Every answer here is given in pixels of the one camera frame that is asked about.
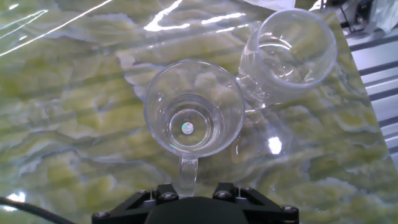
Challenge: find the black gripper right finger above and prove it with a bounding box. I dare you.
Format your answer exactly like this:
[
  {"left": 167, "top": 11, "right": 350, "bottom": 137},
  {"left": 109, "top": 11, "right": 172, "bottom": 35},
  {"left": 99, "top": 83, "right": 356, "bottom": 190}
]
[{"left": 212, "top": 182, "right": 300, "bottom": 224}]

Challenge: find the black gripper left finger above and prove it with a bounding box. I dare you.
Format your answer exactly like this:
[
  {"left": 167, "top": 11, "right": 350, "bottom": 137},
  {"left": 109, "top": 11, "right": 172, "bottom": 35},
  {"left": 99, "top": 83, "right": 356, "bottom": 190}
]
[{"left": 91, "top": 182, "right": 180, "bottom": 224}]

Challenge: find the clear glass mug with handle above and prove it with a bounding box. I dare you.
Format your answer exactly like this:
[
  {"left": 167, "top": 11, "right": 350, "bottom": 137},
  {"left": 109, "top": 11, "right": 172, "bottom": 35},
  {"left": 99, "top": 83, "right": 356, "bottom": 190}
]
[{"left": 142, "top": 58, "right": 246, "bottom": 198}]

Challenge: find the clear glass cup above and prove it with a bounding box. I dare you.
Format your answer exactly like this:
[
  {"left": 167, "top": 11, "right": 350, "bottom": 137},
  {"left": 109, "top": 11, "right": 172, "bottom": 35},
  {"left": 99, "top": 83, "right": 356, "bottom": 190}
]
[{"left": 236, "top": 7, "right": 339, "bottom": 108}]

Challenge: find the green marble pattern mat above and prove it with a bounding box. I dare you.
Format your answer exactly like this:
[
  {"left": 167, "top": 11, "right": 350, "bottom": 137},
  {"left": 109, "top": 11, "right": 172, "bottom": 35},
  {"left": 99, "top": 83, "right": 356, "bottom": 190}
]
[{"left": 0, "top": 0, "right": 398, "bottom": 224}]

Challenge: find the crumpled white paper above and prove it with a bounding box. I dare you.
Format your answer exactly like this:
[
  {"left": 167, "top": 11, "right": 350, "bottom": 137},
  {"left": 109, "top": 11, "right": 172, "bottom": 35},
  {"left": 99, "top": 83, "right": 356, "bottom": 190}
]
[{"left": 363, "top": 0, "right": 398, "bottom": 34}]

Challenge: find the black cable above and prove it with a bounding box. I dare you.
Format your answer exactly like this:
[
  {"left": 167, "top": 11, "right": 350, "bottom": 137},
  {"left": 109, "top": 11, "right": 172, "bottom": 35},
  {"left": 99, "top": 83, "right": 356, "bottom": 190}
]
[{"left": 0, "top": 195, "right": 77, "bottom": 224}]

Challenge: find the grey metal bracket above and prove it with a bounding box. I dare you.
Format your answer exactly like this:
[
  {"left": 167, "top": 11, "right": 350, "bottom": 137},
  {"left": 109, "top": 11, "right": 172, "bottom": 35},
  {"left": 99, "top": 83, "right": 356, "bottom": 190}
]
[{"left": 329, "top": 0, "right": 374, "bottom": 32}]

